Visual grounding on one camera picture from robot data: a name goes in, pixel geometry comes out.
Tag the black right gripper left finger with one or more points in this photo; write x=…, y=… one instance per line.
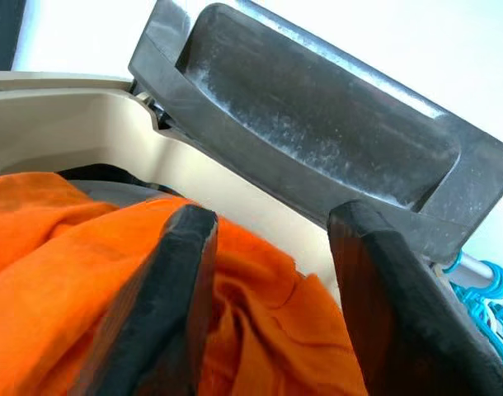
x=161, y=309

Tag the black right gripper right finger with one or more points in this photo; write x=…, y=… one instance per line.
x=400, y=321

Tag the orange garment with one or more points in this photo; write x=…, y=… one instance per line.
x=49, y=288

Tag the teal plastic clothes hangers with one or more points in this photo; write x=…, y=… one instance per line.
x=482, y=297

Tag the beige top-load washing machine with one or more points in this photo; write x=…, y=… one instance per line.
x=70, y=123

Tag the dark grey washer lid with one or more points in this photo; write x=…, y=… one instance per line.
x=317, y=123

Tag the pale clothes rail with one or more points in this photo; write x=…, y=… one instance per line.
x=474, y=266

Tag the dark grey door frame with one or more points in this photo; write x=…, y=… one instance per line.
x=4, y=33

